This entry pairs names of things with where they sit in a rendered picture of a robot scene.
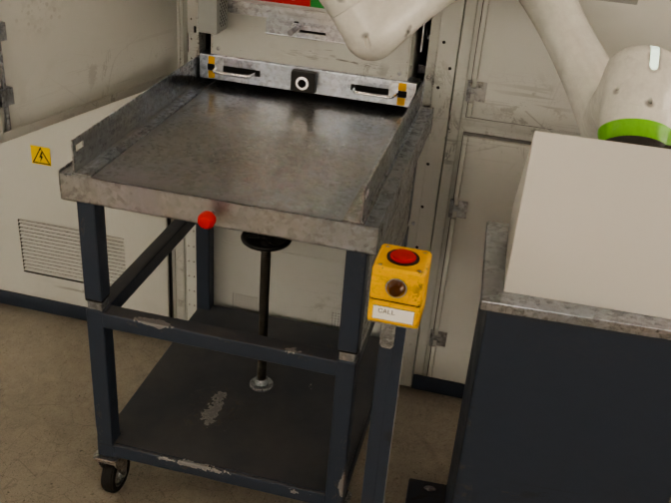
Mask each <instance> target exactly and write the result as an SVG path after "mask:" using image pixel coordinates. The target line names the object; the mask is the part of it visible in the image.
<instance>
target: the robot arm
mask: <svg viewBox="0 0 671 503"><path fill-rule="evenodd" d="M319 1H320V2H321V3H322V5H323V6H324V7H325V9H326V10H327V12H328V13H329V15H330V16H331V18H332V19H333V21H334V23H335V25H336V27H337V29H338V30H339V32H340V34H341V36H342V38H343V40H344V42H345V44H346V46H347V47H348V49H349V50H350V51H351V52H352V53H353V54H354V55H355V56H357V57H358V58H360V59H363V60H367V61H377V60H380V59H383V58H385V57H387V56H388V55H389V54H391V53H392V52H393V51H394V50H395V49H396V48H397V47H398V46H399V45H400V44H401V43H402V42H404V41H405V40H406V39H407V38H408V37H409V36H410V35H411V34H413V33H414V32H415V31H416V30H417V29H419V28H420V27H421V26H422V25H424V24H425V23H426V22H428V21H429V20H430V19H431V18H433V17H434V16H435V15H437V14H438V13H439V12H441V11H442V10H443V9H445V8H446V7H448V6H449V5H451V4H452V3H454V2H455V1H457V0H319ZM518 1H519V2H520V4H521V5H522V7H523V8H524V10H525V12H526V13H527V15H528V17H529V18H530V20H531V22H532V24H533V25H534V27H535V29H536V31H537V32H538V34H539V36H540V38H541V40H542V42H543V44H544V46H545V48H546V50H547V52H548V54H549V56H550V58H551V60H552V62H553V64H554V66H555V69H556V71H557V73H558V75H559V78H560V80H561V82H562V85H563V87H564V90H565V92H566V95H567V97H568V100H569V103H570V105H571V108H572V111H573V114H574V117H575V120H576V123H577V126H578V129H579V132H580V135H581V137H583V138H590V139H598V140H605V141H612V142H619V143H627V144H634V145H641V146H648V147H656V148H663V149H670V150H671V52H669V51H668V50H666V49H663V48H660V47H656V46H649V45H639V46H632V47H628V48H625V49H622V50H620V51H618V52H617V53H615V54H614V55H613V56H612V57H611V58H610V59H609V57H608V55H607V54H606V52H605V50H604V49H603V47H602V45H601V44H600V42H599V40H598V38H597V36H596V35H595V33H594V31H593V29H592V27H591V25H590V24H589V22H588V20H587V18H586V16H585V14H584V12H583V10H582V8H581V5H580V3H579V1H578V0H518Z"/></svg>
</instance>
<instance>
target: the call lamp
mask: <svg viewBox="0 0 671 503"><path fill-rule="evenodd" d="M385 291H386V292H387V294H388V295H390V296H391V297H394V298H401V297H403V296H405V295H406V293H407V285H406V283H405V282H404V281H403V280H402V279H400V278H397V277H394V278H391V279H389V280H388V281H387V282H386V284H385Z"/></svg>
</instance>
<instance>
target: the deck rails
mask: <svg viewBox="0 0 671 503"><path fill-rule="evenodd" d="M216 81H217V80H216V79H209V78H202V77H200V55H198V56H197V57H195V58H194V59H192V60H191V61H189V62H188V63H186V64H185V65H183V66H182V67H180V68H179V69H177V70H176V71H174V72H173V73H171V74H170V75H168V76H167V77H165V78H164V79H162V80H161V81H159V82H158V83H156V84H155V85H153V86H152V87H150V88H149V89H147V90H146V91H144V92H143V93H141V94H140V95H138V96H137V97H135V98H134V99H132V100H131V101H129V102H128V103H126V104H125V105H123V106H122V107H120V108H119V109H117V110H116V111H114V112H113V113H111V114H110V115H108V116H107V117H105V118H104V119H102V120H101V121H99V122H98V123H96V124H95V125H93V126H92V127H90V128H89V129H87V130H86V131H84V132H83V133H82V134H80V135H79V136H77V137H76V138H74V139H73V140H71V149H72V161H73V172H72V173H71V175H76V176H82V177H88V178H91V177H93V176H94V175H95V174H97V173H98V172H99V171H100V170H102V169H103V168H104V167H106V166H107V165H108V164H110V163H111V162H112V161H113V160H115V159H116V158H117V157H119V156H120V155H121V154H122V153H124V152H125V151H126V150H128V149H129V148H130V147H132V146H133V145H134V144H135V143H137V142H138V141H139V140H141V139H142V138H143V137H144V136H146V135H147V134H148V133H150V132H151V131H152V130H154V129H155V128H156V127H157V126H159V125H160V124H161V123H163V122H164V121H165V120H166V119H168V118H169V117H170V116H172V115H173V114H174V113H176V112H177V111H178V110H179V109H181V108H182V107H183V106H185V105H186V104H187V103H188V102H190V101H191V100H192V99H194V98H195V97H196V96H198V95H199V94H200V93H201V92H203V91H204V90H205V89H207V88H208V87H209V86H210V85H212V84H213V83H214V82H216ZM423 82H424V80H422V82H421V84H420V85H419V87H418V89H417V91H416V93H415V95H414V97H413V98H412V100H411V102H410V104H409V106H408V107H405V108H404V109H403V111H402V113H401V115H400V117H399V118H398V120H397V122H396V124H395V126H394V128H393V129H392V131H391V133H390V135H389V137H388V138H387V140H386V142H385V144H384V146H383V147H382V149H381V151H380V153H379V155H378V156H377V158H376V160H375V162H374V164H373V165H372V167H371V169H370V171H369V173H368V175H367V176H366V178H365V180H364V182H363V184H362V185H361V187H360V189H359V191H358V193H357V194H356V196H355V198H354V200H353V202H352V203H351V205H350V207H349V209H348V211H347V213H346V214H345V216H344V218H343V220H342V221H343V222H347V223H352V224H358V225H365V223H366V221H367V219H368V217H369V215H370V213H371V211H372V209H373V207H374V205H375V203H376V201H377V199H378V197H379V194H380V192H381V190H382V188H383V186H384V184H385V182H386V180H387V178H388V176H389V174H390V172H391V170H392V168H393V166H394V164H395V162H396V160H397V158H398V156H399V154H400V152H401V150H402V148H403V146H404V144H405V142H406V140H407V138H408V136H409V134H410V132H411V130H412V128H413V126H414V124H415V122H416V120H417V118H418V115H419V113H420V111H421V109H422V107H423V106H422V105H421V99H422V90H423ZM80 142H82V146H83V147H82V148H80V149H79V150H77V151H76V145H77V144H79V143H80Z"/></svg>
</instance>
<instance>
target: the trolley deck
mask: <svg viewBox="0 0 671 503"><path fill-rule="evenodd" d="M404 108H405V107H401V106H394V105H387V104H381V103H374V102H367V101H360V100H353V99H346V98H339V97H333V96H326V95H319V94H309V93H302V92H295V91H291V90H285V89H278V88H271V87H264V86H257V85H250V84H244V83H237V82H230V81H223V80H217V81H216V82H214V83H213V84H212V85H210V86H209V87H208V88H207V89H205V90H204V91H203V92H201V93H200V94H199V95H198V96H196V97H195V98H194V99H192V100H191V101H190V102H188V103H187V104H186V105H185V106H183V107H182V108H181V109H179V110H178V111H177V112H176V113H174V114H173V115H172V116H170V117H169V118H168V119H166V120H165V121H164V122H163V123H161V124H160V125H159V126H157V127H156V128H155V129H154V130H152V131H151V132H150V133H148V134H147V135H146V136H144V137H143V138H142V139H141V140H139V141H138V142H137V143H135V144H134V145H133V146H132V147H130V148H129V149H128V150H126V151H125V152H124V153H122V154H121V155H120V156H119V157H117V158H116V159H115V160H113V161H112V162H111V163H110V164H108V165H107V166H106V167H104V168H103V169H102V170H100V171H99V172H98V173H97V174H95V175H94V176H93V177H91V178H88V177H82V176H76V175H71V173H72V172H73V161H71V162H70V163H68V164H67V165H65V166H64V167H63V168H61V169H60V170H58V173H59V184H60V194H61V199H63V200H68V201H74V202H79V203H85V204H90V205H96V206H101V207H107V208H113V209H118V210H124V211H129V212H135V213H140V214H146V215H151V216H157V217H163V218H168V219H174V220H179V221H185V222H190V223H196V224H197V223H198V216H199V214H200V213H201V212H203V211H210V212H211V211H215V213H216V214H215V216H216V219H217V220H216V223H215V225H214V227H218V228H224V229H229V230H235V231H240V232H246V233H251V234H257V235H263V236H268V237H274V238H279V239H285V240H290V241H296V242H301V243H307V244H313V245H318V246H324V247H329V248H335V249H340V250H346V251H351V252H362V253H367V254H373V255H377V253H378V251H379V248H380V246H381V244H382V241H383V239H384V237H385V235H386V232H387V230H388V228H389V225H390V223H391V221H392V218H393V216H394V214H395V211H396V209H397V207H398V205H399V202H400V200H401V198H402V195H403V193H404V191H405V188H406V186H407V184H408V181H409V179H410V177H411V175H412V172H413V170H414V168H415V165H416V163H417V161H418V158H419V156H420V154H421V152H422V149H423V147H424V145H425V142H426V140H427V138H428V135H429V133H430V131H431V123H432V115H433V108H432V109H428V108H422V109H421V111H420V113H419V115H418V118H417V120H416V122H415V124H414V126H413V128H412V130H411V132H410V134H409V136H408V138H407V140H406V142H405V144H404V146H403V148H402V150H401V152H400V154H399V156H398V158H397V160H396V162H395V164H394V166H393V168H392V170H391V172H390V174H389V176H388V178H387V180H386V182H385V184H384V186H383V188H382V190H381V192H380V194H379V197H378V199H377V201H376V203H375V205H374V207H373V209H372V211H371V213H370V215H369V217H368V219H367V221H366V223H365V225H358V224H352V223H347V222H343V221H342V220H343V218H344V216H345V214H346V213H347V211H348V209H349V207H350V205H351V203H352V202H353V200H354V198H355V196H356V194H357V193H358V191H359V189H360V187H361V185H362V184H363V182H364V180H365V178H366V176H367V175H368V173H369V171H370V169H371V167H372V165H373V164H374V162H375V160H376V158H377V156H378V155H379V153H380V151H381V149H382V147H383V146H384V144H385V142H386V140H387V138H388V137H389V135H390V133H391V131H392V129H393V128H394V126H395V124H396V122H397V120H398V118H399V117H400V115H401V113H402V111H403V109H404Z"/></svg>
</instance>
